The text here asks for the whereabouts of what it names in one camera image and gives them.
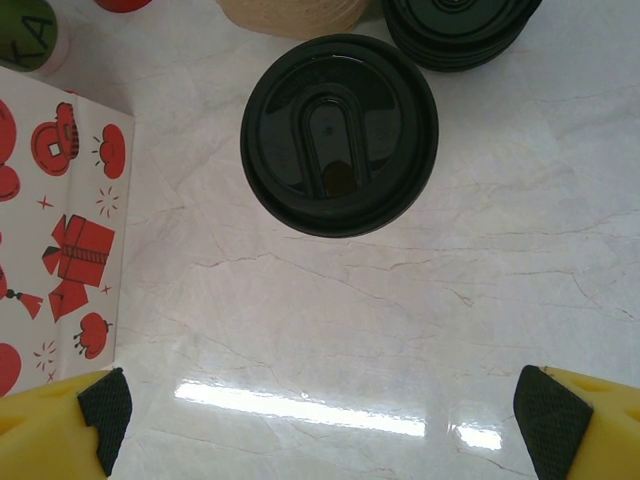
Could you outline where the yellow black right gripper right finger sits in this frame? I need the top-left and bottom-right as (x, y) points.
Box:
(513, 364), (640, 480)

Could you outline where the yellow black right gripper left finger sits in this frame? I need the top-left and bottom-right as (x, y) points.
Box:
(0, 367), (134, 480)

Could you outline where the red white paper bag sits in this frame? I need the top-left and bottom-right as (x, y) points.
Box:
(0, 67), (136, 399)

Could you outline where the black plastic cup lid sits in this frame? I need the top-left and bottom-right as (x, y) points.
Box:
(392, 27), (532, 60)
(382, 0), (544, 41)
(403, 47), (517, 74)
(239, 33), (440, 239)

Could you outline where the green paper cup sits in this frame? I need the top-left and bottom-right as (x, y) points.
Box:
(0, 0), (70, 76)

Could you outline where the red metal cup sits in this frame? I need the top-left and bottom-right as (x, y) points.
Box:
(93, 0), (154, 12)

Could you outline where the brown pulp cup carrier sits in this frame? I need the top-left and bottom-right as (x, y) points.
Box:
(215, 0), (374, 37)

